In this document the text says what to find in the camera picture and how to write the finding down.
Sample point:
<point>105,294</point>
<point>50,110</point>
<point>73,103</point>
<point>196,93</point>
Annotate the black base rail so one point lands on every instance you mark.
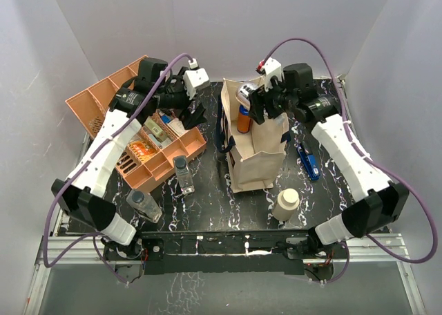
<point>239,251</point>

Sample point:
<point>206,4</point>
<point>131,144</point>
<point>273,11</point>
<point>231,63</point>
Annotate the orange snack packet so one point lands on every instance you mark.
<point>143,150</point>

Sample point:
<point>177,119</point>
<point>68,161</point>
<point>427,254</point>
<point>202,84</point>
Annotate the cream cylindrical bottle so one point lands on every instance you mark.
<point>287,202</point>

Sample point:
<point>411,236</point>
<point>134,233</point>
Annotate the orange bottle blue cap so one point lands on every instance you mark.
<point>244,121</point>

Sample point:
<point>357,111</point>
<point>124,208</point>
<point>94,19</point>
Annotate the white label box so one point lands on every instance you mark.
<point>177,127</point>

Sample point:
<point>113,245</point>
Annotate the upright clear square bottle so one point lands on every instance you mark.
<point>183,174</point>

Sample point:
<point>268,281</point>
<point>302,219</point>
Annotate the beige small carton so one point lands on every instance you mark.
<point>151,127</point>

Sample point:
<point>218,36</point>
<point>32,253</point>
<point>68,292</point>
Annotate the tilted clear square bottle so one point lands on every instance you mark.
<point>145,205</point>

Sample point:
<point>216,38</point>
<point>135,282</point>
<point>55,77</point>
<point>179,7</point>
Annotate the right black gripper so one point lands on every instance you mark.
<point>258,98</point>

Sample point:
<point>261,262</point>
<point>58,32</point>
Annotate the beige canvas tote bag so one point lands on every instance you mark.
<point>254,158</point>

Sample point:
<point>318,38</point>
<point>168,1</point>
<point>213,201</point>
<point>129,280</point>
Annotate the pink plastic desk organizer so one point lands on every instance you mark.
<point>90,106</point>

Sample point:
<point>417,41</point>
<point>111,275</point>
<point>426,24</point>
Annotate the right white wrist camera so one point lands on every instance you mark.
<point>269,70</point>

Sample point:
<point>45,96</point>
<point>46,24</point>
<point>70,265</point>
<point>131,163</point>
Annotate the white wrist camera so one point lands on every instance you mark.
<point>195,78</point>
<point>269,70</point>

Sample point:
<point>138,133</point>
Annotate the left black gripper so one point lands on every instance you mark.
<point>190,119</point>

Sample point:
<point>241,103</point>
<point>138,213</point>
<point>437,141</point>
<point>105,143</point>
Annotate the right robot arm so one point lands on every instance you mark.
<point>378,200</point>

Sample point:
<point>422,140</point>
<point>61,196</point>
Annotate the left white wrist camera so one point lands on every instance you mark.
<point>195,78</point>

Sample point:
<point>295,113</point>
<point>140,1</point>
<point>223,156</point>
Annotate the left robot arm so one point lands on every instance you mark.
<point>154,87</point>

